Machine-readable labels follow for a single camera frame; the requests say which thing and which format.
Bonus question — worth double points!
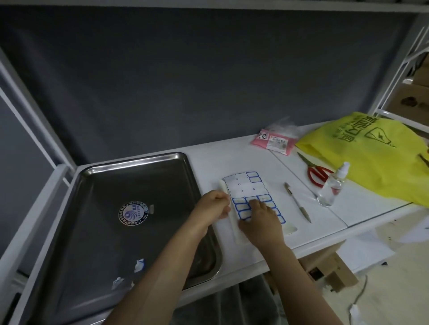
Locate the cardboard box with dark print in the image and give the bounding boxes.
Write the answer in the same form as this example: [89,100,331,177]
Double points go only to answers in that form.
[385,82,429,125]

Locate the red scissors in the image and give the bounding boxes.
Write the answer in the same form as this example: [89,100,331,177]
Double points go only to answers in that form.
[296,151,341,188]

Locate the clear spray bottle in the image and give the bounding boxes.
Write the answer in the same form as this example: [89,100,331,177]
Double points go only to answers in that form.
[316,162,351,208]

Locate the white paper pad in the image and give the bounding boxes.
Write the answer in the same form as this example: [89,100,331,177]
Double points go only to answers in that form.
[219,179,298,245]

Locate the white paper sheet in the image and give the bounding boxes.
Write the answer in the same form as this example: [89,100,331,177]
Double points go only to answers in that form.
[345,229,398,274]

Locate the steel tray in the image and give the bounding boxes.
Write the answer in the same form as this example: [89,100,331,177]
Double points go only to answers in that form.
[32,152,223,325]

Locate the person's left forearm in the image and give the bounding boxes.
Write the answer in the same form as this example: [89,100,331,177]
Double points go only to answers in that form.
[100,217,210,325]

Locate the person's right hand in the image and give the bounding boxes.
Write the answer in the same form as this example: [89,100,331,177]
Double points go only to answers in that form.
[238,198,286,251]

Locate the person's left hand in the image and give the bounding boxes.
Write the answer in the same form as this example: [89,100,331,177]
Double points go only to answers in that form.
[191,190,232,237]

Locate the pink packet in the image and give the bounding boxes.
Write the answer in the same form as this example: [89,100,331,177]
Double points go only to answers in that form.
[249,120,301,156]

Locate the grey pen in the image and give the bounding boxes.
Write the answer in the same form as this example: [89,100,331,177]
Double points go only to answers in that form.
[284,182,312,224]

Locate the sheet of blue-bordered labels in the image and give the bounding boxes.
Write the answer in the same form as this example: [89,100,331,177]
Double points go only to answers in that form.
[223,171,286,223]

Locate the person's right forearm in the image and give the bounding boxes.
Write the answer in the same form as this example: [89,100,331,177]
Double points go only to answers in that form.
[261,241,342,325]

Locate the black cable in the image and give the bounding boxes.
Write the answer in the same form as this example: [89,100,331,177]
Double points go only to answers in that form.
[350,274,369,307]

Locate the round blue-white sticker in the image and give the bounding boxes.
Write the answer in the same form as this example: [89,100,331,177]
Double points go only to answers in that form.
[118,200,149,225]

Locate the brown cardboard box piece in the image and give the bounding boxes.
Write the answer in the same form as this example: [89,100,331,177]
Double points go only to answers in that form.
[265,239,359,295]

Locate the white metal shelving rack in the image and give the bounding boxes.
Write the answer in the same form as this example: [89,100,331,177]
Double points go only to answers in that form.
[0,122,426,325]

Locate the yellow-green plastic bag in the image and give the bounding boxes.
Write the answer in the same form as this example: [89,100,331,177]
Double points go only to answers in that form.
[294,112,429,208]

